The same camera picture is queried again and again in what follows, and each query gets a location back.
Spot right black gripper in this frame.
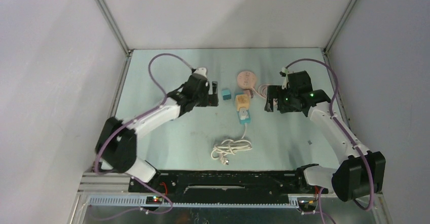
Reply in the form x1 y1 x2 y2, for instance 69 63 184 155
264 85 301 113

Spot beige cube adapter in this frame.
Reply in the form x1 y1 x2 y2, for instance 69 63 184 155
235 94 250 111

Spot teal power strip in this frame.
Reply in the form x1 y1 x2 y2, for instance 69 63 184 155
237 108 251 125

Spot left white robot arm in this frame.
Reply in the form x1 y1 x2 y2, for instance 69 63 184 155
95 72 219 192

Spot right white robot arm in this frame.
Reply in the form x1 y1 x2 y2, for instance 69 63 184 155
264 69 386 202

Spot teal plug adapter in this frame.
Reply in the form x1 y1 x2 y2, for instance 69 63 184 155
221 89 232 100

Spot pink brown plug adapter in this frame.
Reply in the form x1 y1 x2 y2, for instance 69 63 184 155
243 89 254 99

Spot pink round power strip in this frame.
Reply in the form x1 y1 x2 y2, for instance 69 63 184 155
236 70 257 89

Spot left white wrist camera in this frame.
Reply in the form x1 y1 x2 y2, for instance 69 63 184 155
193 67 207 79

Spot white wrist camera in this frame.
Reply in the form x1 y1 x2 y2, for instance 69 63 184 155
279 67 289 90
193 67 207 79

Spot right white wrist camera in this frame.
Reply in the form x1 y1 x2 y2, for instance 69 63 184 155
279 67 289 90

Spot white power strip cable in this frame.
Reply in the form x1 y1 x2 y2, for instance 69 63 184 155
210 123 253 166

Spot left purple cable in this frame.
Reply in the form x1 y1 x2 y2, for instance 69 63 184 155
93 53 197 213

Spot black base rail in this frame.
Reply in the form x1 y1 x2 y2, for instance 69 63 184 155
148 169 319 203

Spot grey cable duct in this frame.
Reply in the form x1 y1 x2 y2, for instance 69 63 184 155
87 195 316 209

